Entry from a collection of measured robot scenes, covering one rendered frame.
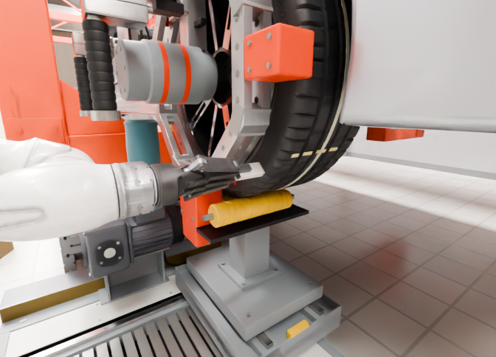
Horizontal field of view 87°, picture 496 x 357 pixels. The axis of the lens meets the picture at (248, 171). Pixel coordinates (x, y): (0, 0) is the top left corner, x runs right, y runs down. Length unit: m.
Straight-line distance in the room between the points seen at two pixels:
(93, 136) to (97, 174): 0.67
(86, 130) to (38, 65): 0.24
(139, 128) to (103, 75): 0.30
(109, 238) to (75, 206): 0.56
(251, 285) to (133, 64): 0.68
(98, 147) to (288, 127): 0.78
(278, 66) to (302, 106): 0.12
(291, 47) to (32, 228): 0.42
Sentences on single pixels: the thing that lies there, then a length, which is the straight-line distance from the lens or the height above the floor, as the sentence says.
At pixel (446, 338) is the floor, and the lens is 1.27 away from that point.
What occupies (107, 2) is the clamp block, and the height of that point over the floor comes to 0.92.
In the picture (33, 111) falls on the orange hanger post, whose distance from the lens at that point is 1.10.
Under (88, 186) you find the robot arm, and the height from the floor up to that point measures 0.66.
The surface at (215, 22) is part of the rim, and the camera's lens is 0.82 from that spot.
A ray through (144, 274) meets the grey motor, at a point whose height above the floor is 0.09.
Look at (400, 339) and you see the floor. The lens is 1.19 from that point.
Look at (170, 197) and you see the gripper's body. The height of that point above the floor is 0.62.
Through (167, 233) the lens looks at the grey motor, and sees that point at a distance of 1.05.
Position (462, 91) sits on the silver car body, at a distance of 0.38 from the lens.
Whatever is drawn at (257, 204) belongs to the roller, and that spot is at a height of 0.52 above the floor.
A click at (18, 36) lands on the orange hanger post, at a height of 0.98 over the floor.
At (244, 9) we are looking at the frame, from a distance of 0.50.
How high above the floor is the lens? 0.76
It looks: 13 degrees down
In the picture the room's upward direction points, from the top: straight up
